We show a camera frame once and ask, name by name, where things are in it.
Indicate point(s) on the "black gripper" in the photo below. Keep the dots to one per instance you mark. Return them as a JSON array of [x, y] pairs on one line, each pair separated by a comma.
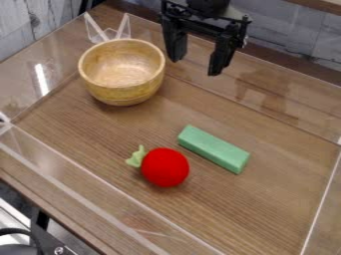
[[204, 16]]

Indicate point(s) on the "red felt fruit green leaf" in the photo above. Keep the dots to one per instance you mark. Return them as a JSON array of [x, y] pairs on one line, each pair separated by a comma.
[[163, 166]]

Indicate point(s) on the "wooden bowl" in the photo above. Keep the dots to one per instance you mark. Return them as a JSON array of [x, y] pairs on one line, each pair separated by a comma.
[[123, 71]]

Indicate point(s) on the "green foam block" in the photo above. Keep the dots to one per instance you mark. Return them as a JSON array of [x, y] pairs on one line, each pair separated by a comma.
[[214, 149]]

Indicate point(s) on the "clear acrylic corner bracket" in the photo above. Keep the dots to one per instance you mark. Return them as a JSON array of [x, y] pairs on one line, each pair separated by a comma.
[[99, 35]]

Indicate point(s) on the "clear acrylic tray wall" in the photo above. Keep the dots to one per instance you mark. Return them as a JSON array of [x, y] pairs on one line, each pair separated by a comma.
[[64, 145]]

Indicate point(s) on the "black table frame bracket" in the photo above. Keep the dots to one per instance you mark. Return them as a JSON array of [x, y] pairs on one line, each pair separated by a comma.
[[56, 240]]

